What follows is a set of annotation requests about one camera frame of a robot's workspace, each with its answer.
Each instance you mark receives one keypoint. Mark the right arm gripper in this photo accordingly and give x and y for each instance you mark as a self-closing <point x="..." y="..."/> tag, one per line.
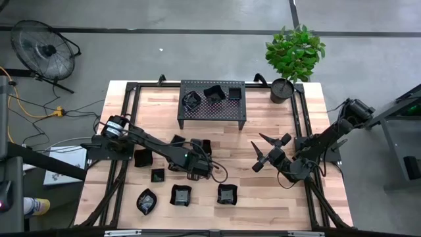
<point x="276" y="154"/>

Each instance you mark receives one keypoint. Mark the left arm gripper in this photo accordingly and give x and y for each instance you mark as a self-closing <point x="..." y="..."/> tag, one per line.
<point x="199" y="164"/>

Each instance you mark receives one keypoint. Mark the black wavy square mini plate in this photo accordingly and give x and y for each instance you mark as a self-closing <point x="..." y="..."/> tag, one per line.
<point x="208" y="147"/>
<point x="181" y="195"/>
<point x="227" y="194"/>
<point x="214" y="95"/>
<point x="143" y="158"/>

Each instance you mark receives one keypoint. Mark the small black square mini plate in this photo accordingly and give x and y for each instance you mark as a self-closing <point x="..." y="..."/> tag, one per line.
<point x="158" y="175"/>
<point x="235" y="93"/>
<point x="177" y="138"/>

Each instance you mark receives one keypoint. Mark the black leaf shaped mini plate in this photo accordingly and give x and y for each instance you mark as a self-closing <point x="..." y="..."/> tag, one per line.
<point x="171" y="166"/>
<point x="146" y="201"/>
<point x="191" y="100"/>

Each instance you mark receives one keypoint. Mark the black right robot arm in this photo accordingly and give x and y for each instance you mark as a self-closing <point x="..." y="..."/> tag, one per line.
<point x="329" y="138"/>

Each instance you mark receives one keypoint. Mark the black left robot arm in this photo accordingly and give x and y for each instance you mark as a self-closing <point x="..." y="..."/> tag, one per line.
<point x="154" y="146"/>

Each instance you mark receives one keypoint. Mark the black perforated metal rack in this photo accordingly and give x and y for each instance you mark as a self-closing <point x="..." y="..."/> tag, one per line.
<point x="197" y="115"/>

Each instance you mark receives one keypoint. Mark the green plant in black pot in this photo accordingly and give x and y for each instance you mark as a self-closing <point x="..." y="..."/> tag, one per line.
<point x="294" y="52"/>

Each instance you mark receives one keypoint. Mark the dark grey metal cart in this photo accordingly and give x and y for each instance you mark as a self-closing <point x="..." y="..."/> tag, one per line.
<point x="393" y="148"/>

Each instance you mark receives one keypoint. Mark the white paper booklet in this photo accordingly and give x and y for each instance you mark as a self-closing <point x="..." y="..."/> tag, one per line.
<point x="65" y="168"/>

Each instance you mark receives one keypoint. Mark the black box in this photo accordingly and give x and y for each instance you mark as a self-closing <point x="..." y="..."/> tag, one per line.
<point x="412" y="168"/>

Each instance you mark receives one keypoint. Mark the black diagonal bar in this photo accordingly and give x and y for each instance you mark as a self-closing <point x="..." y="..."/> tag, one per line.
<point x="42" y="161"/>

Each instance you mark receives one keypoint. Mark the white and yellow bottle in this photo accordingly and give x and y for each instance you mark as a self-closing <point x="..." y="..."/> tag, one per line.
<point x="36" y="206"/>

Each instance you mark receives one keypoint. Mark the black round floor fan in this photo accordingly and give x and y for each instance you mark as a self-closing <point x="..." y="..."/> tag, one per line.
<point x="42" y="51"/>

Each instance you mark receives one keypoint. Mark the grey desk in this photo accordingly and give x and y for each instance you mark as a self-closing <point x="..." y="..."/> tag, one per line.
<point x="16" y="171"/>

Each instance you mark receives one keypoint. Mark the black computer mouse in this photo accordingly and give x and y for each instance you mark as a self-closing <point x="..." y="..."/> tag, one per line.
<point x="5" y="194"/>

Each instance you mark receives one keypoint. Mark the black frame clamp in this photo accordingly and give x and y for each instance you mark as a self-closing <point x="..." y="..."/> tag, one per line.
<point x="262" y="79"/>
<point x="161" y="79"/>

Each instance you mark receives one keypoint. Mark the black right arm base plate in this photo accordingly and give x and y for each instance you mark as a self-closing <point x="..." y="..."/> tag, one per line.
<point x="332" y="154"/>

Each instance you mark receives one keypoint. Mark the black aluminium table frame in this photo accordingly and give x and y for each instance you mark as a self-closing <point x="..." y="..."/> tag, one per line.
<point x="154" y="85"/>

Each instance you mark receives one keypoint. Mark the silver metal bracket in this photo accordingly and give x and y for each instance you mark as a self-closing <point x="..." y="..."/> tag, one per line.
<point x="306" y="234"/>
<point x="121" y="233"/>

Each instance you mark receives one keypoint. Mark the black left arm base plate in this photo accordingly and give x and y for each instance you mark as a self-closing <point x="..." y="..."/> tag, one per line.
<point x="98" y="154"/>

